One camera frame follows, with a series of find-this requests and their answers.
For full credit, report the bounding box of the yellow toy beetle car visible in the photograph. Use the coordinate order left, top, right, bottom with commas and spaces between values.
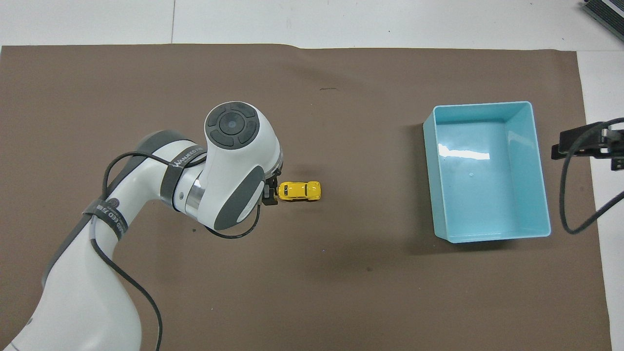
277, 181, 322, 202

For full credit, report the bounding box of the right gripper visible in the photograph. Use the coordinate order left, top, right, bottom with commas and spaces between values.
551, 120, 624, 172

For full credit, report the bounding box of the light blue plastic bin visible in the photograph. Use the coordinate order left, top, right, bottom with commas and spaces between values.
422, 101, 552, 244

